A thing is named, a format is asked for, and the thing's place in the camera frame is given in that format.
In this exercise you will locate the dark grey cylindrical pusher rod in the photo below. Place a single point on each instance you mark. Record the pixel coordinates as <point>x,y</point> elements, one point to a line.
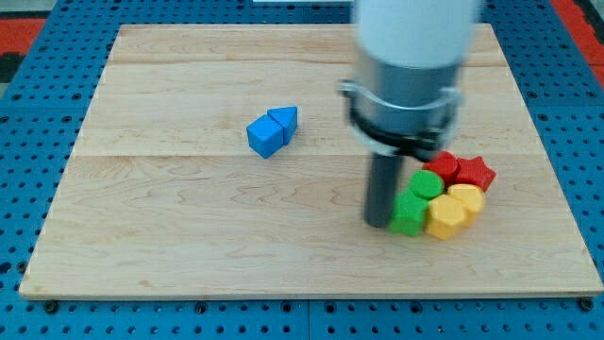
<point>383,175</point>

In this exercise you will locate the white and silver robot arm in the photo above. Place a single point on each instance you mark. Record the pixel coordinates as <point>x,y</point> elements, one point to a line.
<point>402,99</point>

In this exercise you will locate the blue triangle block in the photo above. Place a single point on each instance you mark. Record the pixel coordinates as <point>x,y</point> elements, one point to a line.
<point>287,117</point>

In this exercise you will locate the blue cube block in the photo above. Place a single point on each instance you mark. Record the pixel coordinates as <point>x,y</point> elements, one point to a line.
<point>265,136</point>

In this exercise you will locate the green round block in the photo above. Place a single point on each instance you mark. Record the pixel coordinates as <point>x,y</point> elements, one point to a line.
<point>426,184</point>

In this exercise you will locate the green star block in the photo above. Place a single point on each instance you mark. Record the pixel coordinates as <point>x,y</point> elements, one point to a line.
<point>409,214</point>

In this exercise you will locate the red round block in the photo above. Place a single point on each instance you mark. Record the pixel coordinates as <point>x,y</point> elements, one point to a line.
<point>445,165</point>

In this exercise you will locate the yellow hexagon block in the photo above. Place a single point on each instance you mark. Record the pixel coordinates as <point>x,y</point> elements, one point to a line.
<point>446,216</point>

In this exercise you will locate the red star block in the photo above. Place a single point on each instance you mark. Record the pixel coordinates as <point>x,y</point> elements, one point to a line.
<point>475,172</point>

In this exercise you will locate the yellow round block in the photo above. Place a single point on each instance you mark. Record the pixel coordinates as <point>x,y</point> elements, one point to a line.
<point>472,199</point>

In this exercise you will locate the light wooden board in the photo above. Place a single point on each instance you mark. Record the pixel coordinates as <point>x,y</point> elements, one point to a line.
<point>164,199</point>

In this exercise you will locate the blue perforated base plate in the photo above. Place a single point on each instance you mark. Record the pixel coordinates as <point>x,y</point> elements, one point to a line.
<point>47,98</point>

